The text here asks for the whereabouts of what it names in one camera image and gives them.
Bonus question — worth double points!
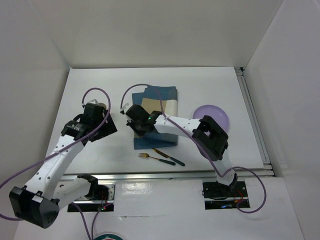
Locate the purple plate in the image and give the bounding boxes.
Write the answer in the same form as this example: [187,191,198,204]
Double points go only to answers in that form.
[192,104,230,133]

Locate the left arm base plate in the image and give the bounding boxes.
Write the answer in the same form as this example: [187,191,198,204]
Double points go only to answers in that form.
[73,183,116,213]

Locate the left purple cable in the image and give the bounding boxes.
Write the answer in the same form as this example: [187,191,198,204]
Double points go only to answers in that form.
[0,87,112,240]

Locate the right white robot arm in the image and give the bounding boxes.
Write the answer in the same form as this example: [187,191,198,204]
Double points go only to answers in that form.
[120,104,238,196]

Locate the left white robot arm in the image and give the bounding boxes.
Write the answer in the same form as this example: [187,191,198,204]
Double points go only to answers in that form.
[9,103,117,229]

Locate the green round sticker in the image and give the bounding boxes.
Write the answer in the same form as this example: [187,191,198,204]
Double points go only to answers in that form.
[94,233,124,240]

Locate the aluminium right side rail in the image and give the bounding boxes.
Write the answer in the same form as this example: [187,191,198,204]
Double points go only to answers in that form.
[234,67,275,176]

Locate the aluminium rail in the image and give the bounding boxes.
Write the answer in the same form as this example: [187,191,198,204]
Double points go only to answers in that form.
[234,67,275,176]
[60,169,275,181]

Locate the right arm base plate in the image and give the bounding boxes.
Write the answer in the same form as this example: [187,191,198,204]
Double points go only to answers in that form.
[202,181,250,210]

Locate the aluminium front rail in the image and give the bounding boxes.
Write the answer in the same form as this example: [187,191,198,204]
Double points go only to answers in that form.
[60,169,275,181]

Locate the beige paper cup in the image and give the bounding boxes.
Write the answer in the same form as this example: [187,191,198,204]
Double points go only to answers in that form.
[97,102,107,109]

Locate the gold fork green handle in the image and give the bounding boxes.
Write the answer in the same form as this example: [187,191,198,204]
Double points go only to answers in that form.
[138,153,176,166]

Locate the gold knife green handle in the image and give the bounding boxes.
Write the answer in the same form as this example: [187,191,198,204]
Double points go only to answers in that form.
[152,148,186,167]

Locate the blue tan checked placemat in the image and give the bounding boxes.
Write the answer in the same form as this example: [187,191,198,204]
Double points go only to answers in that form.
[131,86,178,150]

